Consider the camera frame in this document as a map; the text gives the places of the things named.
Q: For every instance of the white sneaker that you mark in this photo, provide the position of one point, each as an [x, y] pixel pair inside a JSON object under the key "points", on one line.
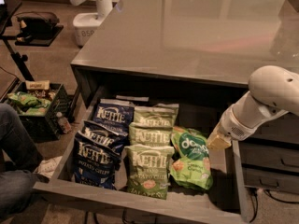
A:
{"points": [[47, 167]]}

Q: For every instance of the small bottle beside crate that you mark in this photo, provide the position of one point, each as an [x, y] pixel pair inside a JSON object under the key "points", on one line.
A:
{"points": [[63, 123]]}

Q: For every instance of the green Kettle bag back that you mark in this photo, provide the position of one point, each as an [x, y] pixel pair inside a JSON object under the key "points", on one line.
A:
{"points": [[158, 115]]}

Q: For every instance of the open grey top drawer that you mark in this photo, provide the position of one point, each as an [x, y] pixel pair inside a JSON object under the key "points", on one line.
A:
{"points": [[200, 107]]}

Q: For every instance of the green Kettle bag middle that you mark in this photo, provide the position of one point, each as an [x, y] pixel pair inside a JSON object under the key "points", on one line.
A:
{"points": [[156, 136]]}

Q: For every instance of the green Kettle jalapeno bag front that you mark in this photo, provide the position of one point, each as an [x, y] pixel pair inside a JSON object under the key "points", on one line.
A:
{"points": [[148, 170]]}

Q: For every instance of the blue kettle bag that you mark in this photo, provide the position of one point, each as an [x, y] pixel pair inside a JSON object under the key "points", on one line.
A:
{"points": [[104, 136], [114, 114], [94, 164]]}

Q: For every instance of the grey counter cabinet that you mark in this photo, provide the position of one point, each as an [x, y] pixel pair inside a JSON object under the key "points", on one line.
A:
{"points": [[200, 52]]}

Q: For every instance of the black plastic crate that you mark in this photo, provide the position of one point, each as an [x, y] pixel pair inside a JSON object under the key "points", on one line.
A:
{"points": [[45, 128]]}

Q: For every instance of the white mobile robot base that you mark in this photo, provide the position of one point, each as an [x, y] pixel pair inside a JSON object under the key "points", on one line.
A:
{"points": [[85, 24]]}

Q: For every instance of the blue Kettle bag back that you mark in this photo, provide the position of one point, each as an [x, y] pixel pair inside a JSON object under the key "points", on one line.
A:
{"points": [[114, 114]]}

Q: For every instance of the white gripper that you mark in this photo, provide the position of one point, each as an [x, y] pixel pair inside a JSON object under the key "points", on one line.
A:
{"points": [[231, 125]]}

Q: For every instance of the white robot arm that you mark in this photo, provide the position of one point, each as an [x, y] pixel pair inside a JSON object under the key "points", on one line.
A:
{"points": [[273, 92]]}

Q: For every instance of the green snack bags in crate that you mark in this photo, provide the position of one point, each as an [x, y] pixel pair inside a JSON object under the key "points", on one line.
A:
{"points": [[28, 104]]}

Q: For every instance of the dark bag on tray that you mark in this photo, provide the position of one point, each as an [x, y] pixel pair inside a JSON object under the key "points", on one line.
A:
{"points": [[36, 25]]}

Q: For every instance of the dark lower drawer unit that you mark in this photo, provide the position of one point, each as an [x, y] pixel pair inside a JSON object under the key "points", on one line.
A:
{"points": [[270, 157]]}

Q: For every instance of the blue Kettle bag front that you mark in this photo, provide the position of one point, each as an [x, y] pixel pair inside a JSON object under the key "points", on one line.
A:
{"points": [[94, 164]]}

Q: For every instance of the brown snack box in crate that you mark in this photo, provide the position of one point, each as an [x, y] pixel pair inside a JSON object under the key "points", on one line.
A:
{"points": [[42, 85]]}

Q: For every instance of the person's leg in jeans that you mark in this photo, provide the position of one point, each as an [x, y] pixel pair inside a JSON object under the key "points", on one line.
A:
{"points": [[16, 187]]}

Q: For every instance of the blue Kettle bag middle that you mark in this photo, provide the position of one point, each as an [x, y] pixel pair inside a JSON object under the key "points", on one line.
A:
{"points": [[104, 136]]}

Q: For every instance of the green rice chip bag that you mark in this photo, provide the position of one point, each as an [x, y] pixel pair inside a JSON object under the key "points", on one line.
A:
{"points": [[192, 168]]}

